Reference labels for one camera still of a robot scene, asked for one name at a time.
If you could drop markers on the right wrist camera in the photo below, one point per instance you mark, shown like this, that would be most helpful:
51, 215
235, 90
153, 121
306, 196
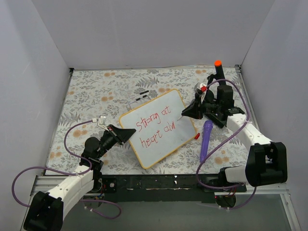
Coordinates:
200, 89

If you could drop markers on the aluminium frame rail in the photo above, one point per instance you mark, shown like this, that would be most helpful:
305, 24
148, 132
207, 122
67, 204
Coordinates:
45, 183

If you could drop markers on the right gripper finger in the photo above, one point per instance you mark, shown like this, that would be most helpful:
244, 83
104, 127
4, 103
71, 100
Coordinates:
197, 101
192, 112

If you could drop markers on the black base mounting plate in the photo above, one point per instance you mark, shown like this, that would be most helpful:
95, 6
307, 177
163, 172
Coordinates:
152, 188

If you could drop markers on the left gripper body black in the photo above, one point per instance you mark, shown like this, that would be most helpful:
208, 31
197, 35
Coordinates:
116, 134

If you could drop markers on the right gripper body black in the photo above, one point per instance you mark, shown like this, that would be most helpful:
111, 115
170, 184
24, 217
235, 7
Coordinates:
198, 107

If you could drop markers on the purple toy microphone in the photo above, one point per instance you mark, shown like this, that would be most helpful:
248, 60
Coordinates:
207, 128

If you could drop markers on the yellow framed whiteboard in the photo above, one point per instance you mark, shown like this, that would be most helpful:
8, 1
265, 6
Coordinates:
158, 133

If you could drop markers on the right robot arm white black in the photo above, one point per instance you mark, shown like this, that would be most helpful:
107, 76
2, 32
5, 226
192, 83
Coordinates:
267, 160

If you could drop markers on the black microphone silver head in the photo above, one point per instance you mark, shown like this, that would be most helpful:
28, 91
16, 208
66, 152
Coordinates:
215, 119

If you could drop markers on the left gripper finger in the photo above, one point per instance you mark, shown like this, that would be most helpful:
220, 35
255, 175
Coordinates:
113, 130
124, 135

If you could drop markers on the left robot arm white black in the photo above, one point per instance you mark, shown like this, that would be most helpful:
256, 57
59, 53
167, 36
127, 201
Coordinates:
48, 209

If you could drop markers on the black microphone stand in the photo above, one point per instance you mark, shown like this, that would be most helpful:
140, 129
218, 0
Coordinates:
211, 78

